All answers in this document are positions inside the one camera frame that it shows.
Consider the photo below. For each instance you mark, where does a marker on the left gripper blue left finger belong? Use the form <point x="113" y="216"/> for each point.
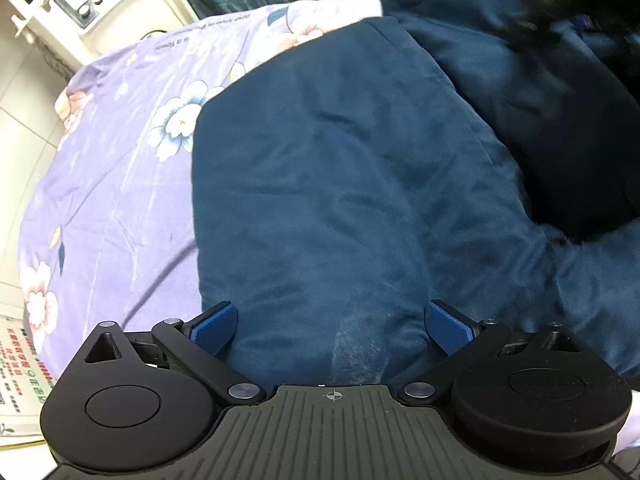
<point x="192" y="347"/>

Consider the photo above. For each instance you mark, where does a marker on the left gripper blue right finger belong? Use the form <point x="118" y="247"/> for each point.
<point x="465" y="343"/>

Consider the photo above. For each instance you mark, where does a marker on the navy blue padded jacket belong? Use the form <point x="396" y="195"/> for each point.
<point x="346" y="183"/>

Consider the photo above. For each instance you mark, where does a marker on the purple floral bed sheet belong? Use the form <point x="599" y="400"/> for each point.
<point x="108" y="233"/>

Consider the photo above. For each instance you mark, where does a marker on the printed paper poster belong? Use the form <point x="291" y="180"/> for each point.
<point x="25" y="384"/>

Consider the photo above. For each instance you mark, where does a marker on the white machine with screen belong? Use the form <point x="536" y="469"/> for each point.
<point x="77" y="32"/>

